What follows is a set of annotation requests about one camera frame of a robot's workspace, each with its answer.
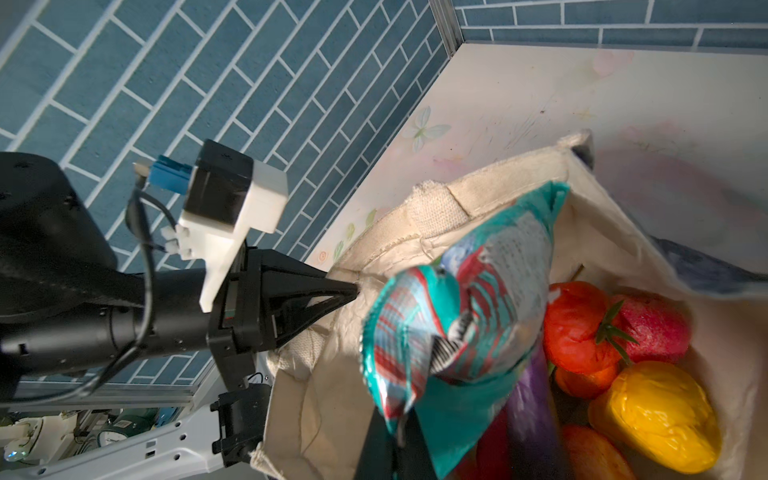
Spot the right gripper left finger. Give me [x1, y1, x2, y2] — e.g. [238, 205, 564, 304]
[353, 409, 395, 480]

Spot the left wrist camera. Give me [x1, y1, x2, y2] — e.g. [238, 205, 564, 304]
[148, 139, 289, 313]

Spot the beige canvas grocery bag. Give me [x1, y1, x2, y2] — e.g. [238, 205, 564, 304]
[249, 131, 767, 479]

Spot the orange with green leaves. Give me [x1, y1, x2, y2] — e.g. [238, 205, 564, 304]
[554, 364, 620, 400]

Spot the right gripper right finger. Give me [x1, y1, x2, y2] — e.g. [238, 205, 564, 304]
[393, 413, 437, 480]

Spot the pink dragon fruit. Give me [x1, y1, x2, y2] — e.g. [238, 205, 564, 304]
[452, 411, 512, 480]

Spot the teal snack bag top shelf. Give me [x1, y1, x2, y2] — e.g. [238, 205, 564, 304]
[360, 182, 570, 479]

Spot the red tomato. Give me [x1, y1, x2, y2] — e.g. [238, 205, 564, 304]
[543, 281, 635, 375]

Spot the floral table mat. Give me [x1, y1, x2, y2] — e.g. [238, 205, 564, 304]
[306, 44, 767, 273]

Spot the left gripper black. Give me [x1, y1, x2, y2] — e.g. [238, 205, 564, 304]
[207, 247, 359, 390]

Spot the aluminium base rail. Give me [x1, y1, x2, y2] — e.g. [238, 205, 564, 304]
[1, 373, 224, 479]

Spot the purple eggplant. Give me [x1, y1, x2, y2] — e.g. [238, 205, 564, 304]
[506, 345, 573, 479]

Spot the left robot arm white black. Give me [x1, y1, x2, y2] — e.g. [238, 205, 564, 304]
[1, 141, 358, 479]

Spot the red apple with yellow spot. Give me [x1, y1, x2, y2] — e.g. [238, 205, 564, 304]
[562, 425, 636, 480]

